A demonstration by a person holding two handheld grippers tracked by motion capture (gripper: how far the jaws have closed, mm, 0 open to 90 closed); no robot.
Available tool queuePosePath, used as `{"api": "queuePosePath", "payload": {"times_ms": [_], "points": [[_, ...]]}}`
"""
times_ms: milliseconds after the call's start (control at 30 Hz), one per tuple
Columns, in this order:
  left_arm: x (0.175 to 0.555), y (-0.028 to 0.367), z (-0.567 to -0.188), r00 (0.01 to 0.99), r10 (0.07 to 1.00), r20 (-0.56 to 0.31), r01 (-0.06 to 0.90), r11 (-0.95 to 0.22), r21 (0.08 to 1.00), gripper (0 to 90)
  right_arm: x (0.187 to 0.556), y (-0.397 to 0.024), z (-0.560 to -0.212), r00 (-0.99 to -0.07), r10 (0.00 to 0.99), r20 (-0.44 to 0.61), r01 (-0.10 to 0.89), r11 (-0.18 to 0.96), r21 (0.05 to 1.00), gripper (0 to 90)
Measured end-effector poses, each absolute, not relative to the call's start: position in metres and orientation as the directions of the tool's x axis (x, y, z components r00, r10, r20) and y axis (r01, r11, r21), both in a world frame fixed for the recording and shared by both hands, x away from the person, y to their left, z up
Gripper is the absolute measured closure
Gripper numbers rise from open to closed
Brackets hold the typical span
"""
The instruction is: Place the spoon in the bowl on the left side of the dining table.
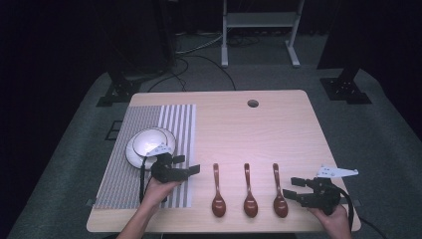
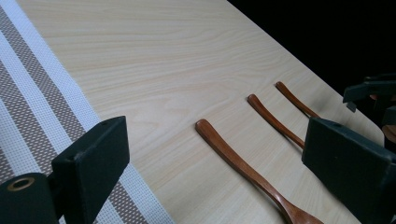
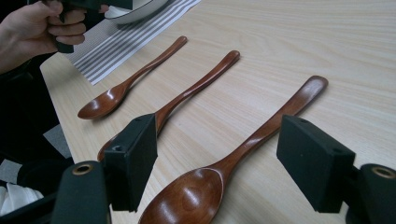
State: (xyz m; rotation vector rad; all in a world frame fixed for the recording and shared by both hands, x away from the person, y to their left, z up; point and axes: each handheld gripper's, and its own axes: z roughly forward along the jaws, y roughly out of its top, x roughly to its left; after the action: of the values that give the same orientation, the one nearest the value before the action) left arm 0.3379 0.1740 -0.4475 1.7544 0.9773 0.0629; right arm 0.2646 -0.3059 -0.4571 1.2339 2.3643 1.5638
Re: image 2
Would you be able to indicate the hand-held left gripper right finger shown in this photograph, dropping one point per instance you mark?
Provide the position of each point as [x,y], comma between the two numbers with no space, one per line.
[348,161]

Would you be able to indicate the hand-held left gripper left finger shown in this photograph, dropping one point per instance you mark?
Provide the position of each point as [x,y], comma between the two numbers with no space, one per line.
[90,161]

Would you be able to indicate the brown wooden spoon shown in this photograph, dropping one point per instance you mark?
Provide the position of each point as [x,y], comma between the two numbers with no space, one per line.
[236,161]
[294,99]
[274,121]

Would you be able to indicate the brown white striped woven placemat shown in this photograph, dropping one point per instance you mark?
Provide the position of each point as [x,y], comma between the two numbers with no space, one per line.
[28,102]

